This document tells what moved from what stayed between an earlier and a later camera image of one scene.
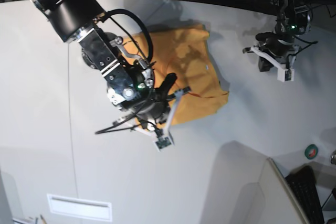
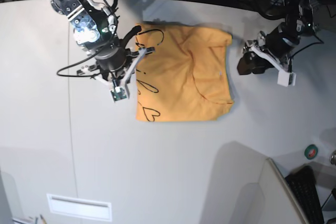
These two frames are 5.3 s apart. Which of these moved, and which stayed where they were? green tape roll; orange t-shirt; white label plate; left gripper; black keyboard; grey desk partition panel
Moved: left gripper; orange t-shirt
Stayed: black keyboard; green tape roll; grey desk partition panel; white label plate
